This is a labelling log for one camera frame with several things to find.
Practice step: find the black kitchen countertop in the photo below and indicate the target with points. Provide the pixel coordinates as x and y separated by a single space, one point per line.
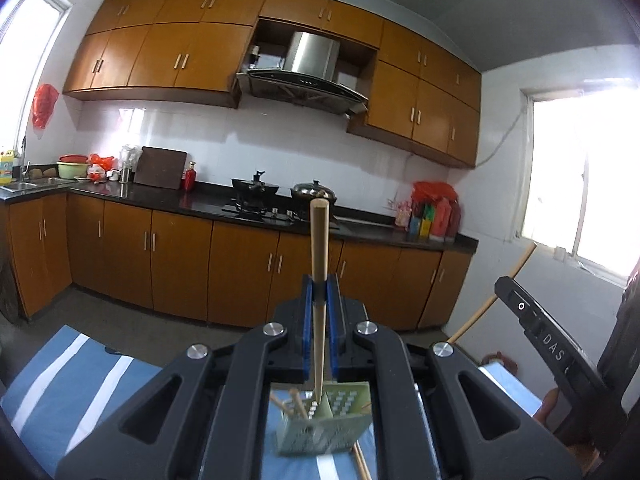
200 205

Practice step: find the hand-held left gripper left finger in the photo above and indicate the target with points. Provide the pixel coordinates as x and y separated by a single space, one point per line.
308 325

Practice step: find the black gas stove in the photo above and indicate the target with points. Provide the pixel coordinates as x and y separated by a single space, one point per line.
260 212

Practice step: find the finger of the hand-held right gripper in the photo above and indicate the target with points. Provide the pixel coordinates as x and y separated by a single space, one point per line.
520 306

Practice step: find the metal faucet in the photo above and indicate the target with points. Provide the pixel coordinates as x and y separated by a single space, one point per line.
25 167

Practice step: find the yellow detergent bottle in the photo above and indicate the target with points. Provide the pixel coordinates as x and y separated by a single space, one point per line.
6 167

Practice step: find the green perforated utensil holder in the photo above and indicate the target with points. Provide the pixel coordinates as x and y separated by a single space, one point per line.
320 435

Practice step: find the sliding glass window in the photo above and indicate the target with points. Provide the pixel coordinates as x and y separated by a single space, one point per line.
585 180
30 50

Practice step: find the blue white striped tablecloth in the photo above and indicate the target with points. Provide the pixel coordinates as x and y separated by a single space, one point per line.
75 390

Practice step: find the wooden wall cabinets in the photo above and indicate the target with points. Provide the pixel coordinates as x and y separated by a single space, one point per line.
200 50

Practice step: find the red and white plastic bag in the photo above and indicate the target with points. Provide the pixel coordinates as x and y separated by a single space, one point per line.
101 165

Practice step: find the black wok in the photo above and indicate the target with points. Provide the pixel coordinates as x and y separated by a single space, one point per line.
255 190

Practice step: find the green basin with red lid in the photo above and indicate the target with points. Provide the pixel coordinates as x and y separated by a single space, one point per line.
72 167

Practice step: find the wooden base cabinets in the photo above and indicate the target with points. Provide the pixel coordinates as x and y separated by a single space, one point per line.
180 265

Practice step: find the dark wooden cutting board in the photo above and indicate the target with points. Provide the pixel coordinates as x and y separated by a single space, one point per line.
160 167

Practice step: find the steel range hood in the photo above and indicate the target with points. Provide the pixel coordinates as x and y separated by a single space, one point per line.
312 57

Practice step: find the metal utensil canister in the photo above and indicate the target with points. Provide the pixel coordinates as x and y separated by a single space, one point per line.
129 165

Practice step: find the dark wok with lid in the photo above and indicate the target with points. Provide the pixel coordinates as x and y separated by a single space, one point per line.
312 192

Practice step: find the hanging red plastic bag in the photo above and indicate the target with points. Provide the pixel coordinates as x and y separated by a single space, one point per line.
45 107

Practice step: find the colourful small box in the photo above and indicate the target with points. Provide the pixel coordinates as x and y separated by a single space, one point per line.
421 220

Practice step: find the person's right hand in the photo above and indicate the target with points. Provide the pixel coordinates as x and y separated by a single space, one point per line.
547 407

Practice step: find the steel sink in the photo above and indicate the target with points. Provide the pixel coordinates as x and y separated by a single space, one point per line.
35 185

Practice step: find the reddish brown stool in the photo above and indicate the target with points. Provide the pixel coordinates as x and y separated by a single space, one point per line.
500 362

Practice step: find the pink patterned container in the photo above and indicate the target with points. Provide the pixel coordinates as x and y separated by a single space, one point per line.
403 215

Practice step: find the dark red sauce bottles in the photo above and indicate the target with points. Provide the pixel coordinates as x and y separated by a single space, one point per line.
445 217

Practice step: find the wooden chopstick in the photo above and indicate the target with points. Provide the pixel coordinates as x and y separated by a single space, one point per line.
298 402
472 321
361 460
319 240
280 404

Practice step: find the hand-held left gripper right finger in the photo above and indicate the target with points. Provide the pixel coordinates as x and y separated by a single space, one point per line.
334 327

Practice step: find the red bottle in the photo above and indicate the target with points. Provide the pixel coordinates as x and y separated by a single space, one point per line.
189 179

